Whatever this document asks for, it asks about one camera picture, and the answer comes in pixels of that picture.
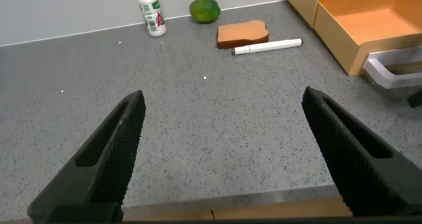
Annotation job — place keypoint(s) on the yellow drawer cabinet case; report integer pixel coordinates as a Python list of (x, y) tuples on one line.
[(301, 1)]

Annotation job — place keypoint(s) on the brown toast slice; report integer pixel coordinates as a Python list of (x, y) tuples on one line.
[(242, 33)]

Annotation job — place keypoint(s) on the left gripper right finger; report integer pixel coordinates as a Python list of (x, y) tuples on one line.
[(349, 158)]

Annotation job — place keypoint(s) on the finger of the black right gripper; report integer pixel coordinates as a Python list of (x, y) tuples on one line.
[(416, 99)]

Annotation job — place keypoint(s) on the white milk drink bottle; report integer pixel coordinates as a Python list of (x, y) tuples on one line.
[(152, 14)]

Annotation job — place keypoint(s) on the green lime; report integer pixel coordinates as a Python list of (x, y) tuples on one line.
[(204, 10)]

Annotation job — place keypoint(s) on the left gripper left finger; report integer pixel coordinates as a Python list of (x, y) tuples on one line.
[(112, 158)]

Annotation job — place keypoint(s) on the white marker pen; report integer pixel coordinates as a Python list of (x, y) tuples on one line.
[(267, 46)]

